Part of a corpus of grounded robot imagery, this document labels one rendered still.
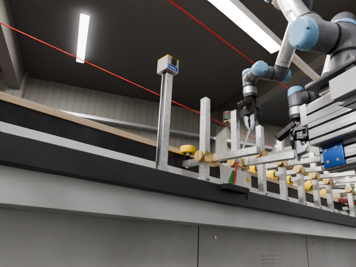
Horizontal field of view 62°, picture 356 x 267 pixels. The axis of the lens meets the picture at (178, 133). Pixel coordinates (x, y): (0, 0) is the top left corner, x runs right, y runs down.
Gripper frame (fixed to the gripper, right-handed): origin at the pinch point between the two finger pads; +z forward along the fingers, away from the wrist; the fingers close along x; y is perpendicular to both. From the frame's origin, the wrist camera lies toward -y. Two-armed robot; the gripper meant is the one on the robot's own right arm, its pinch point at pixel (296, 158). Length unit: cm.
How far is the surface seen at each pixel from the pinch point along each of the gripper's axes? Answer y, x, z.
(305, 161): -16, 49, -11
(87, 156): -27, -89, 14
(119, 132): -50, -64, -6
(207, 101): -29.4, -29.1, -27.2
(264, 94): -187, 304, -212
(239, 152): -13.0, -26.5, 0.9
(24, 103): -50, -104, -6
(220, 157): -23.8, -26.4, 1.3
